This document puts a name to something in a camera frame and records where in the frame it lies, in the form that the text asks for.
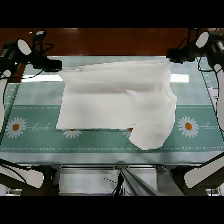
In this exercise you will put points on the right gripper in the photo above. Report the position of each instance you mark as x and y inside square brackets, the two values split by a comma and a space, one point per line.
[177, 55]

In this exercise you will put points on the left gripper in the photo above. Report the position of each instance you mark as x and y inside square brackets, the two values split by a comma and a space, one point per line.
[50, 64]

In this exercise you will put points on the white shirt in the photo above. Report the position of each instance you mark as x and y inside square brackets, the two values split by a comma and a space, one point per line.
[116, 96]

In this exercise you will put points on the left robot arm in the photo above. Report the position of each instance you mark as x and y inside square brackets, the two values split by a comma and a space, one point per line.
[13, 53]

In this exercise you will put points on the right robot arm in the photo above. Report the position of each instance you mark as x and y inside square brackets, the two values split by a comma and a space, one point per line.
[210, 45]

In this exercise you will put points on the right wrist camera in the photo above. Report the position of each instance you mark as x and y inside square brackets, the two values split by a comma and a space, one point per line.
[191, 36]

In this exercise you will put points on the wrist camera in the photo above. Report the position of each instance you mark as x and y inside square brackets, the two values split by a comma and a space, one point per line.
[191, 36]
[40, 34]

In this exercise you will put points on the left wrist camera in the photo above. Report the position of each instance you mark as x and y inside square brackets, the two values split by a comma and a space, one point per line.
[40, 34]

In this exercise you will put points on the silver frame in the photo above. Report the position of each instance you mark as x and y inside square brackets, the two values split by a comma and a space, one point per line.
[139, 186]

